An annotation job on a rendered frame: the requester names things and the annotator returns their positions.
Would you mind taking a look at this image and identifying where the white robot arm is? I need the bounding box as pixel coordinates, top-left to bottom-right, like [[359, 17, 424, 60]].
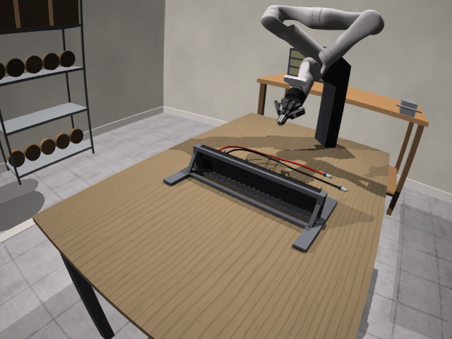
[[261, 5, 384, 98]]

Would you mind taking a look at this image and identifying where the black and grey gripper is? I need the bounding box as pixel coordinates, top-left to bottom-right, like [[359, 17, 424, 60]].
[[274, 87, 306, 126]]

